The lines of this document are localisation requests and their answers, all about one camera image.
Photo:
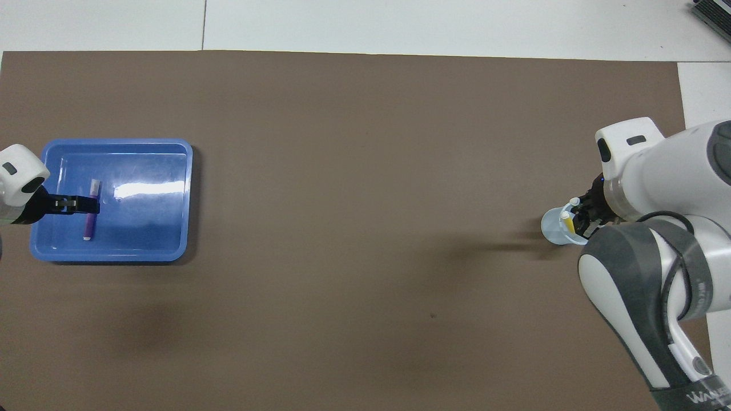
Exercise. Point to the green pen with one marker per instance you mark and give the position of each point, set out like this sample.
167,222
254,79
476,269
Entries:
574,202

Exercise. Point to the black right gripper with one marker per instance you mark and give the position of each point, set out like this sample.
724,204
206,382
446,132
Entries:
599,208

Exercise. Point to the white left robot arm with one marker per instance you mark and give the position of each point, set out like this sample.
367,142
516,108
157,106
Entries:
20,171

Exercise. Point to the purple pen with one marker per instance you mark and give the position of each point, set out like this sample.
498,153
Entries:
89,225

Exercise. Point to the translucent plastic cup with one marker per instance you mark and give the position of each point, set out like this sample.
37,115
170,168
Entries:
554,228

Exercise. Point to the blue plastic tray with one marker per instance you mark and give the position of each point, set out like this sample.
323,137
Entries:
148,228

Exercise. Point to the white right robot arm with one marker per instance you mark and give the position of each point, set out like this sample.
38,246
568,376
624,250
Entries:
657,165

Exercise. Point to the yellow pen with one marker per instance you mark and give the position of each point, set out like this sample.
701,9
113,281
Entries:
569,224

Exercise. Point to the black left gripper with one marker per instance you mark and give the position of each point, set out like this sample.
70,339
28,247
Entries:
34,208

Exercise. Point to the grey striped device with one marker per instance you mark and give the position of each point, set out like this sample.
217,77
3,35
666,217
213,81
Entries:
717,14

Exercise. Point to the brown table mat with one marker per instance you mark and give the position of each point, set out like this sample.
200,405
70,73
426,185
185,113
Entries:
365,171

